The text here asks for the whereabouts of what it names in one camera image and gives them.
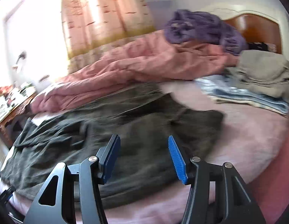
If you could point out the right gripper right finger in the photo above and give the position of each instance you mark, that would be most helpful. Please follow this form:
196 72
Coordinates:
218 194

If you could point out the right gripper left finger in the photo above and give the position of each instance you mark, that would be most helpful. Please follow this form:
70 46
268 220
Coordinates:
54 202

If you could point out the dark grey jeans pant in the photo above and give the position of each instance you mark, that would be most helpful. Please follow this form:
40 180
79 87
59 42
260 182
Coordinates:
142 116

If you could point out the pink bed sheet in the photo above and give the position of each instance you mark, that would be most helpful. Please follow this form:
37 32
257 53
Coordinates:
251 139

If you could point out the carved wooden desk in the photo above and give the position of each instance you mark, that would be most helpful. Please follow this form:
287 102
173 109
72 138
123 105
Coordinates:
21 109

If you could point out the light blue folded blanket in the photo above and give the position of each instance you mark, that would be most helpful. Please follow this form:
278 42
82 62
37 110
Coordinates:
220 89

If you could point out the desk clutter pile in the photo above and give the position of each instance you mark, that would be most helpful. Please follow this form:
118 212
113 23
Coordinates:
11 97

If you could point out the pink quilted duvet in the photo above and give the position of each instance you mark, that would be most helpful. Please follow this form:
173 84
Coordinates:
147 59

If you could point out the grey folded cloth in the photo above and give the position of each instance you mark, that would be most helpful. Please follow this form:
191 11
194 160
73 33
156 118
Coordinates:
262 72

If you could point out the tree print curtain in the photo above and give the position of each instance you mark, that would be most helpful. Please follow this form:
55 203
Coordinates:
92 27

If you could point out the pile of dark clothes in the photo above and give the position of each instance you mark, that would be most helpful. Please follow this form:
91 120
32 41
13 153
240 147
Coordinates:
261 46

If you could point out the purple fluffy garment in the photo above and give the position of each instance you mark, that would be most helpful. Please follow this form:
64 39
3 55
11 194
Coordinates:
204 27

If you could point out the white wooden headboard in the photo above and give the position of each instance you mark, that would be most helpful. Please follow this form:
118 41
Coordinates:
256 23

